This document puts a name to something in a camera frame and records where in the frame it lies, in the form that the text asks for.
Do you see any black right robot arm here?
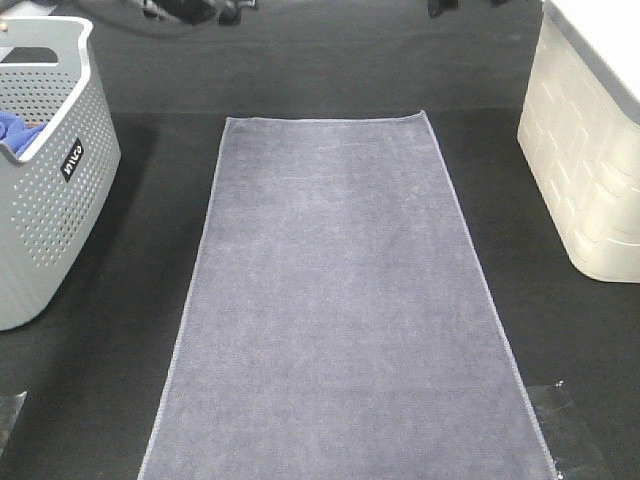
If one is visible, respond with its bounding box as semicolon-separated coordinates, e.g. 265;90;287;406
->
427;0;510;19

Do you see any left clear tape strip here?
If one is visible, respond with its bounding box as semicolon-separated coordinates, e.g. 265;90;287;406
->
0;391;28;456

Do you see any white plastic storage bin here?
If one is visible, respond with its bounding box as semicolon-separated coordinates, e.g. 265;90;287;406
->
517;1;639;283

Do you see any blue towel in basket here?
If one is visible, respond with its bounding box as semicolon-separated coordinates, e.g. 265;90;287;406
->
0;111;47;157

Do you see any grey microfibre towel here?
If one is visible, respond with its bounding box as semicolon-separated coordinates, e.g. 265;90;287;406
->
139;113;556;479

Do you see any grey perforated laundry basket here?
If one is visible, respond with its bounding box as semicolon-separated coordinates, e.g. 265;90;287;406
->
1;16;121;330

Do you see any clear tape strip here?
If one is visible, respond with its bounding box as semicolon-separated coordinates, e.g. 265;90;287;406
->
0;391;28;456
527;381;613;480

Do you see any right clear tape strip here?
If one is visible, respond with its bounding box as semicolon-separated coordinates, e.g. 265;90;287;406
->
527;381;613;480

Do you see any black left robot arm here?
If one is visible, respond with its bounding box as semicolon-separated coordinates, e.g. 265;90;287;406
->
73;1;259;40

